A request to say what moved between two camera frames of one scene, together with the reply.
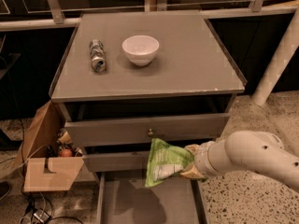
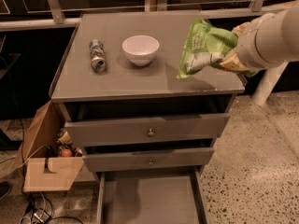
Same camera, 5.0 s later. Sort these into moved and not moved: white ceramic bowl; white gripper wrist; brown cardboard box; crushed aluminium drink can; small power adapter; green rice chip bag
Moved: green rice chip bag; white gripper wrist
Not moved: brown cardboard box; white ceramic bowl; crushed aluminium drink can; small power adapter
